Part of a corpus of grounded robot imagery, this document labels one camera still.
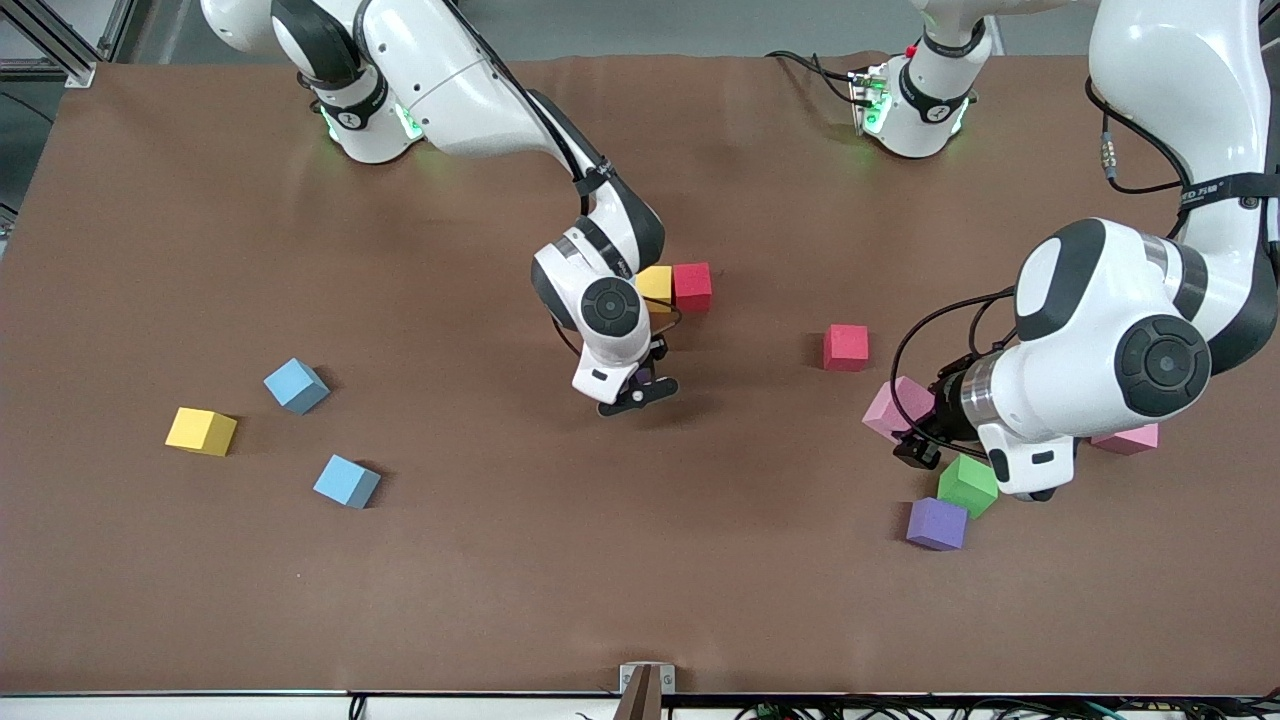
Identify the pink foam cube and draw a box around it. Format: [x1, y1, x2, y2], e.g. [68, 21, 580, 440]
[862, 376, 938, 444]
[1090, 425, 1161, 457]

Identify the yellow foam cube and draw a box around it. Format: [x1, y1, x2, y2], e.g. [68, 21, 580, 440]
[165, 407, 239, 458]
[635, 265, 676, 314]

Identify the red foam cube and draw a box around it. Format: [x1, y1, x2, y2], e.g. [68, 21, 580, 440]
[823, 324, 871, 373]
[672, 262, 714, 316]

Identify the light blue foam cube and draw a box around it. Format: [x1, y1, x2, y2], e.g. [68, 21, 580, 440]
[263, 358, 332, 416]
[312, 455, 383, 510]

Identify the green foam cube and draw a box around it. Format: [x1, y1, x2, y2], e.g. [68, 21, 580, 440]
[937, 453, 1000, 519]

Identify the brown table mat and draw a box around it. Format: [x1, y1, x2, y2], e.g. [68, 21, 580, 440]
[0, 52, 1280, 698]

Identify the white table edge strip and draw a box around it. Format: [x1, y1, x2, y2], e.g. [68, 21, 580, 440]
[0, 693, 1280, 720]

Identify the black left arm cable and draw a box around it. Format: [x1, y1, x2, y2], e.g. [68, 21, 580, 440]
[888, 75, 1191, 463]

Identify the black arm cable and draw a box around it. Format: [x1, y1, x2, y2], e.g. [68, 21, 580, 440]
[450, 0, 691, 361]
[888, 75, 1191, 463]

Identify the silver metal bracket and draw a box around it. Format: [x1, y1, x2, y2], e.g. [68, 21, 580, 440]
[613, 663, 677, 720]

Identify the black left base cable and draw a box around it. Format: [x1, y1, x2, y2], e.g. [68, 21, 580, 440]
[765, 48, 863, 106]

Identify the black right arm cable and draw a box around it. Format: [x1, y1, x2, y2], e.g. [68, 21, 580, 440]
[450, 0, 691, 361]

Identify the aluminium frame profile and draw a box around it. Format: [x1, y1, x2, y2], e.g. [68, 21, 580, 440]
[0, 0, 98, 89]
[1197, 0, 1280, 77]

